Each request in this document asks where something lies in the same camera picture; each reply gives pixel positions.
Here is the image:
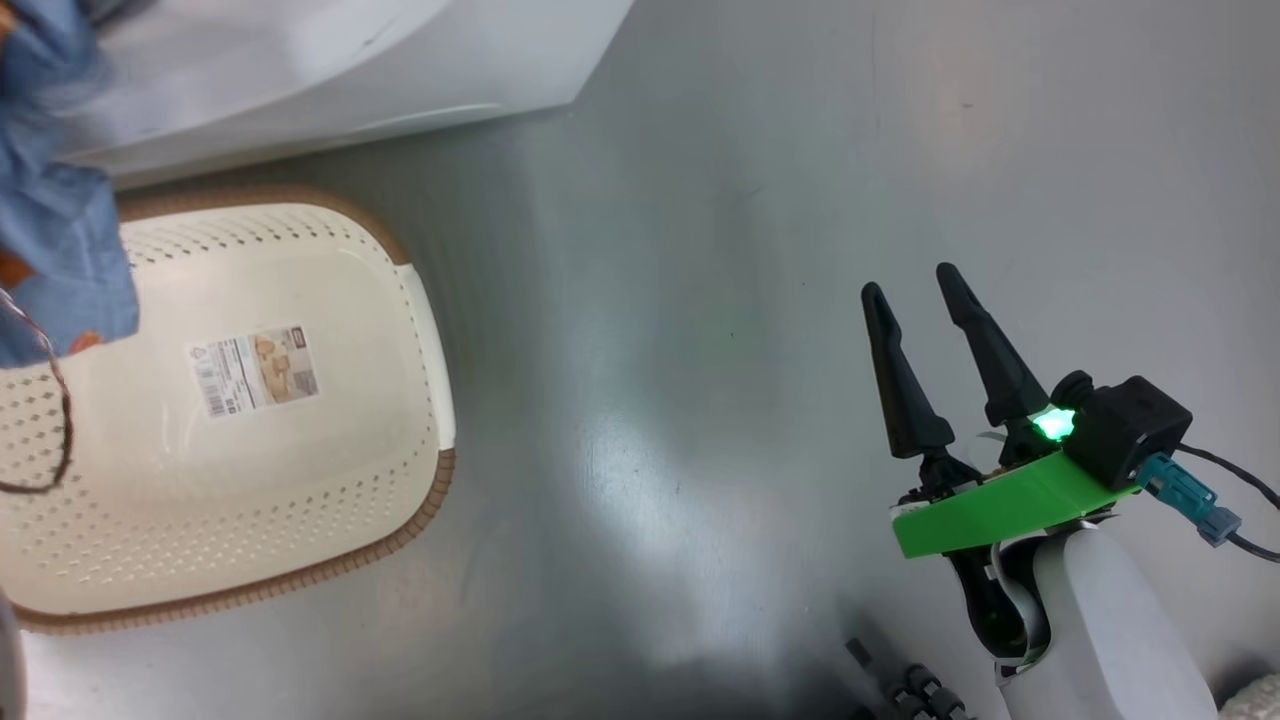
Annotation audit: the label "cream perforated laundry basket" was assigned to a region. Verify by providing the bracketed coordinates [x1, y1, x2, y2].
[0, 185, 458, 636]

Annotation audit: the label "blue patterned clothes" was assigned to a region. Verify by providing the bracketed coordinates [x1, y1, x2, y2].
[0, 0, 141, 369]

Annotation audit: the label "thin dark left gripper cable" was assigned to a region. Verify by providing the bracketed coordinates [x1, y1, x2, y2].
[0, 290, 76, 496]

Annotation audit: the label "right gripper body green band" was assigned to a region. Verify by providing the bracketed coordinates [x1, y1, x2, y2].
[890, 450, 1143, 669]

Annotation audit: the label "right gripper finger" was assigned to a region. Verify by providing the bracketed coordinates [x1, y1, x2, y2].
[936, 262, 1053, 469]
[860, 282, 983, 493]

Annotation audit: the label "paper basket label sticker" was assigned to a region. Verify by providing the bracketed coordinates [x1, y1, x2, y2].
[186, 324, 321, 419]

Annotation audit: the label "black cable with teal connector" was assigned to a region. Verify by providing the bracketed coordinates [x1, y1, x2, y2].
[1135, 445, 1280, 563]

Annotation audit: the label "white woven object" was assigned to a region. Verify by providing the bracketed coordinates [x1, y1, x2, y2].
[1215, 672, 1280, 720]

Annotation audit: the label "white front-load washing machine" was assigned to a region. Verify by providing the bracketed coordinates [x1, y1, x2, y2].
[55, 0, 636, 191]

